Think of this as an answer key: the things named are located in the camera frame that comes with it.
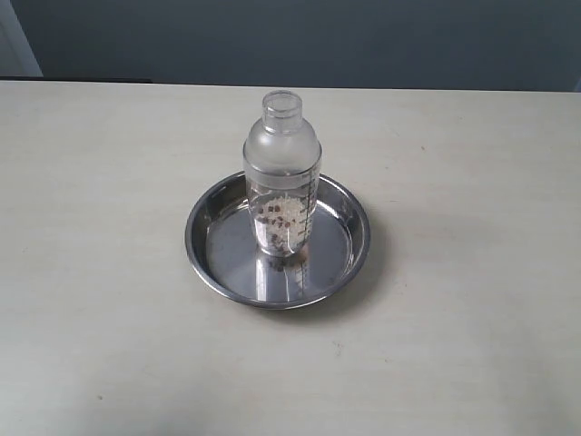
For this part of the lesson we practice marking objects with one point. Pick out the clear plastic shaker bottle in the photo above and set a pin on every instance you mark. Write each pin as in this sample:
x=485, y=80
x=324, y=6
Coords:
x=282, y=156

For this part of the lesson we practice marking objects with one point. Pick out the round stainless steel plate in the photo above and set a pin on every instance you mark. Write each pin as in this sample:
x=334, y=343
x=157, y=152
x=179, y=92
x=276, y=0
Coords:
x=267, y=264

